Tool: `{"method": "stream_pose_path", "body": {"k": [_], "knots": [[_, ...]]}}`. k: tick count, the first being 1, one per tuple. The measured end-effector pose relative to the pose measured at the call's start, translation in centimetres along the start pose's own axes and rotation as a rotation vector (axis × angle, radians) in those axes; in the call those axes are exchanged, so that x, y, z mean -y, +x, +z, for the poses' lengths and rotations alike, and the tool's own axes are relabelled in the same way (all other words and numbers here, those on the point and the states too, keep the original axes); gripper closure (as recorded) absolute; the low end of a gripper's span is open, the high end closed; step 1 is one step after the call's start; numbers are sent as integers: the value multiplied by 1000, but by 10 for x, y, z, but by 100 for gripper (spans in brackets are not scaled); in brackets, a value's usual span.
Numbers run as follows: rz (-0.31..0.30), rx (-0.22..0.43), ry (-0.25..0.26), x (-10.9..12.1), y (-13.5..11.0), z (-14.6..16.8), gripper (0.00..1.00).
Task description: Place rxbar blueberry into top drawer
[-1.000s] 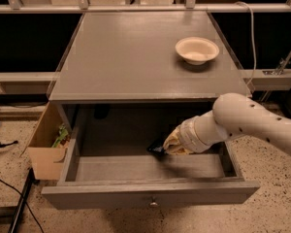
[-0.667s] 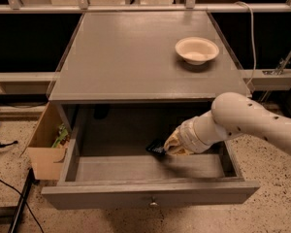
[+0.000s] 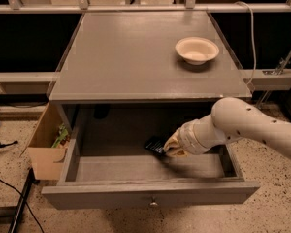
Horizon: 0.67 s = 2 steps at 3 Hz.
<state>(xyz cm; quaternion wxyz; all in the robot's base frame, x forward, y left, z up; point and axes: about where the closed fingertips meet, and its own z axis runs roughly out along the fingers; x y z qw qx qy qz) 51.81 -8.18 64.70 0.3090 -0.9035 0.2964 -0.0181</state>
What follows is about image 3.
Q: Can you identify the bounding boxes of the upper metal rail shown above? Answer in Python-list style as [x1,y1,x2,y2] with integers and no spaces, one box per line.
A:
[0,3,291,14]

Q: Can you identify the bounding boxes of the small metal drawer knob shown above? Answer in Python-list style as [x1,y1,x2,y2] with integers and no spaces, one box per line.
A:
[149,197,158,207]

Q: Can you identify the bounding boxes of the grey wooden cabinet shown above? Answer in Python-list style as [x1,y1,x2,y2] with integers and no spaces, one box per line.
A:
[49,12,251,128]

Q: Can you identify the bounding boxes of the open grey top drawer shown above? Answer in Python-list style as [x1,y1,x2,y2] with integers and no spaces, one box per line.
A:
[42,104,259,210]

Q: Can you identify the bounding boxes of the dark blue rxbar wrapper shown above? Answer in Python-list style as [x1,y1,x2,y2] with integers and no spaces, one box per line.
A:
[144,136,165,156]

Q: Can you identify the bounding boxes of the brown cardboard box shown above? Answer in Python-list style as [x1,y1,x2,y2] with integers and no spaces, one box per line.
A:
[19,101,69,182]

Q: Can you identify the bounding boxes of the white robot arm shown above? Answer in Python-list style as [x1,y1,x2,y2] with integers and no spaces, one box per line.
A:
[163,97,291,160]

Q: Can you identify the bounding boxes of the black floor cable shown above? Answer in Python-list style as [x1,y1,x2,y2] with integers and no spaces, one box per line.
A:
[0,171,45,233]

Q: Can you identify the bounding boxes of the white ribbed gripper body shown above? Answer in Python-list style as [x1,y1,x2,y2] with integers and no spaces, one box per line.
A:
[178,118,213,155]

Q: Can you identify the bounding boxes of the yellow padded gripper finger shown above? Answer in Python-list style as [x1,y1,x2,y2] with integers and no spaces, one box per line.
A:
[166,148,187,157]
[163,131,179,150]

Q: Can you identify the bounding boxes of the white hanging cable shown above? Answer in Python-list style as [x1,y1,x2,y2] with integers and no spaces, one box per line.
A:
[235,1,257,85]

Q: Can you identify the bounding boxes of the white paper bowl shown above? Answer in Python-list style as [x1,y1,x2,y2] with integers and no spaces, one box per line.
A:
[175,37,219,65]

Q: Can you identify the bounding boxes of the black bar on floor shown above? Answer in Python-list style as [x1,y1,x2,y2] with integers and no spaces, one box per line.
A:
[8,169,35,233]

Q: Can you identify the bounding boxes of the green item in box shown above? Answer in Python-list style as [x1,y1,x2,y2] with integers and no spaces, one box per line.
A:
[52,124,69,148]

